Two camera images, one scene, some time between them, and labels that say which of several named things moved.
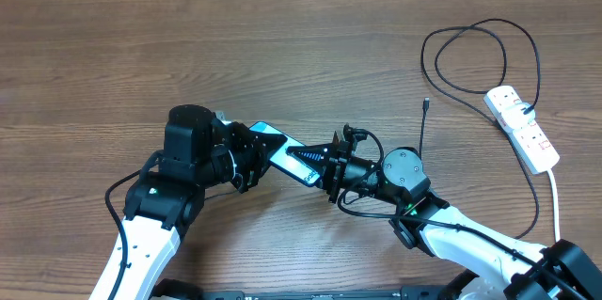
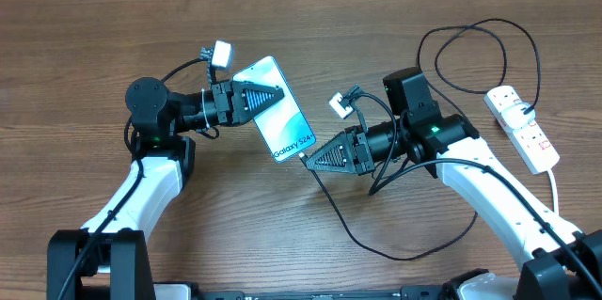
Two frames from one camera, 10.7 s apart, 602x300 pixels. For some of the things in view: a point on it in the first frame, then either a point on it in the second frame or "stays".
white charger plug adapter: x=514 y=117 stays
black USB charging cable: x=482 y=93 -> x=452 y=85
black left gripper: x=254 y=150 -> x=231 y=102
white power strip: x=537 y=153 stays
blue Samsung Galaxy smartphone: x=285 y=161 -> x=282 y=126
